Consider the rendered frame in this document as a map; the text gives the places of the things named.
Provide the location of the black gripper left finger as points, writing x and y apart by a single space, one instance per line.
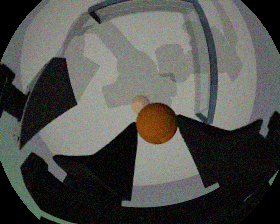
112 166

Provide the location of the orange-brown ball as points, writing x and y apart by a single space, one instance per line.
156 123

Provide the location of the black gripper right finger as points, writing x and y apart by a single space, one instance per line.
213 149

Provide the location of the translucent orange ball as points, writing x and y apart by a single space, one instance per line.
138 103

